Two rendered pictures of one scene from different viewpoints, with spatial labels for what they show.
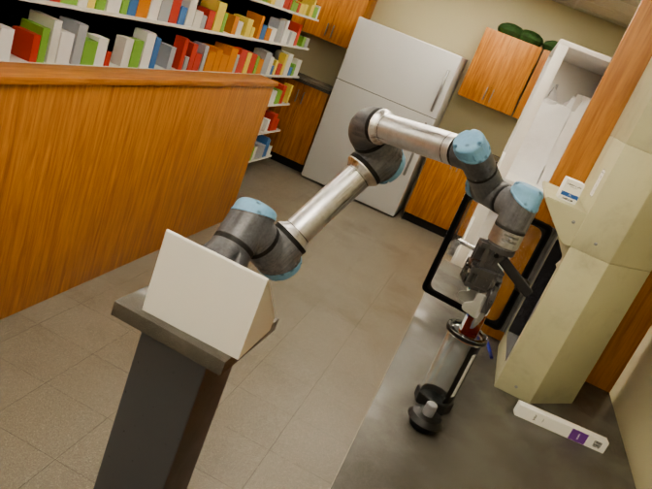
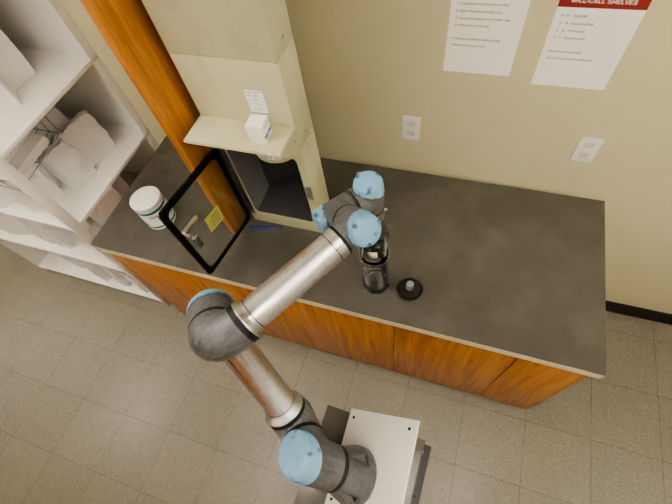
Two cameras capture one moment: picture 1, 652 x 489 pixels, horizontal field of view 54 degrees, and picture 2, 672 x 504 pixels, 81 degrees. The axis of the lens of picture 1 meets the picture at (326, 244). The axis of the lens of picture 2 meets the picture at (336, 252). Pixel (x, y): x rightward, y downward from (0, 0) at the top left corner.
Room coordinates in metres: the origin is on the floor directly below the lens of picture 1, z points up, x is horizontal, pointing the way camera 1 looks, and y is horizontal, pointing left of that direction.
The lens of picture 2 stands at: (1.38, 0.24, 2.29)
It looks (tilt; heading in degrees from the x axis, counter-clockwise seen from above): 59 degrees down; 289
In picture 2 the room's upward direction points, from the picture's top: 14 degrees counter-clockwise
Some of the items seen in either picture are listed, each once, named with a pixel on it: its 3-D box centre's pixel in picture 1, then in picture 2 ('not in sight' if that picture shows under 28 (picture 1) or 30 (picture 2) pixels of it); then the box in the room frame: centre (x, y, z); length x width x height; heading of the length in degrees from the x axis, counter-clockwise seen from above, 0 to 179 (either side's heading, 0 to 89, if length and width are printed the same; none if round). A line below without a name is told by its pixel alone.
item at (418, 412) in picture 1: (427, 414); (409, 287); (1.34, -0.38, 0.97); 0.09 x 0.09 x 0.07
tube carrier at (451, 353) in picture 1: (450, 365); (375, 267); (1.47, -0.41, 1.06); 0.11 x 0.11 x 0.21
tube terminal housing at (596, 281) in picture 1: (593, 277); (276, 137); (1.83, -0.77, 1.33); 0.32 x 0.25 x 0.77; 169
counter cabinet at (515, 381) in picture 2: not in sight; (344, 274); (1.67, -0.68, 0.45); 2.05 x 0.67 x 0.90; 169
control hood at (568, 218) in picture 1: (555, 211); (243, 146); (1.87, -0.59, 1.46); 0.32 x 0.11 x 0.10; 169
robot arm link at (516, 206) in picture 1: (519, 207); (368, 194); (1.47, -0.38, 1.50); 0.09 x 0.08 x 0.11; 39
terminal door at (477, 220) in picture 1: (484, 259); (211, 216); (2.06, -0.51, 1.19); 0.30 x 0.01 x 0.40; 70
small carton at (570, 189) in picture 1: (570, 190); (258, 129); (1.79, -0.57, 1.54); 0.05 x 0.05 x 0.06; 83
